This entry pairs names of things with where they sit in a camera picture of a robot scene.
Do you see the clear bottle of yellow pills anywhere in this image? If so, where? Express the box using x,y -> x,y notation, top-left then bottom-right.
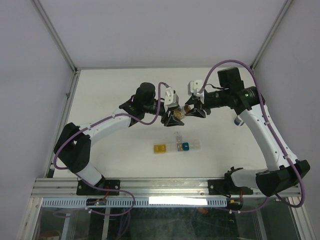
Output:
173,104 -> 192,120

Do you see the weekly pill organizer strip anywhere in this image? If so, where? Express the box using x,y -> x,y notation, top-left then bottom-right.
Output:
153,134 -> 201,154

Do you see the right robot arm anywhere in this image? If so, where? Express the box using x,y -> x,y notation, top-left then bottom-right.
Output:
186,67 -> 310,197

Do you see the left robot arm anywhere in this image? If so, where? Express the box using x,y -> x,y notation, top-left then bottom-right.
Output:
53,82 -> 183,195

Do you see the white blue small bottle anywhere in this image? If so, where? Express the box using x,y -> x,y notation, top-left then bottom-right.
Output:
234,115 -> 244,127

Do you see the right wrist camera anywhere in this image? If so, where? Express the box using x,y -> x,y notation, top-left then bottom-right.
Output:
187,80 -> 205,98

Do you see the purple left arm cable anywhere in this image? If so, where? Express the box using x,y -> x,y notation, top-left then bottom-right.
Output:
53,81 -> 173,171

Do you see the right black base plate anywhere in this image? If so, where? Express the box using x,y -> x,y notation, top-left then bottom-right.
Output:
207,179 -> 254,198

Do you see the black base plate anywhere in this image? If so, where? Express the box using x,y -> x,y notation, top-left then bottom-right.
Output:
207,179 -> 254,198
76,179 -> 121,196

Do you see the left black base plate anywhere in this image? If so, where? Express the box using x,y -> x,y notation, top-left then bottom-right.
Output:
76,179 -> 121,196

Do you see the aluminium mounting rail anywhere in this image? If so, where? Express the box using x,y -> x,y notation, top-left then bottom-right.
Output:
31,176 -> 300,200

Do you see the slotted cable duct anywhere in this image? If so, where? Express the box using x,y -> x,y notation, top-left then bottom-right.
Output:
42,196 -> 227,208

